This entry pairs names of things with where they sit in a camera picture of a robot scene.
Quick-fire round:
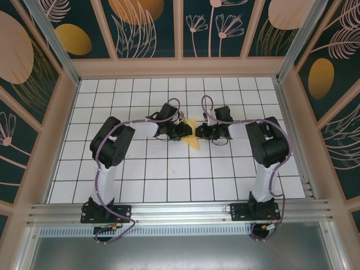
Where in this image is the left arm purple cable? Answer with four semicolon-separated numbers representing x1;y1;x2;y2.
94;97;181;245

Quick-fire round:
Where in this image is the aluminium corner post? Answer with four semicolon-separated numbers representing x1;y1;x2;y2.
23;0;82;86
277;0;330;83

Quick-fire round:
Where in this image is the slotted grey cable duct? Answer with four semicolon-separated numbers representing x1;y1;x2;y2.
39;227;255;237

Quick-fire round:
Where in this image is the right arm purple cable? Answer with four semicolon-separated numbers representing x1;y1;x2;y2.
201;95;295;242

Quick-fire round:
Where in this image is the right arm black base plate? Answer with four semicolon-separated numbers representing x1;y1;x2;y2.
229;202;281;222

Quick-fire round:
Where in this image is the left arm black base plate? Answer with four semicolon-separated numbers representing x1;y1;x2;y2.
80;204;133;224

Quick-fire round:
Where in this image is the aluminium table side rail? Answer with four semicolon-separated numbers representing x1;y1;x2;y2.
274;78;316;201

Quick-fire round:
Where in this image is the long aluminium mounting rail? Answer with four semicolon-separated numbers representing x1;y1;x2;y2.
26;199;336;226

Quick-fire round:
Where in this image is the grey sheet metal panel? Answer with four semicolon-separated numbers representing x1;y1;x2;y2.
28;236;335;270

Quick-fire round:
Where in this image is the aluminium frame bar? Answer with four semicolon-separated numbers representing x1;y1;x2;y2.
319;222;345;270
17;226;42;270

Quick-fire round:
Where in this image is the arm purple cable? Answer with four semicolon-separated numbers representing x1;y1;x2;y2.
94;97;181;245
201;95;295;242

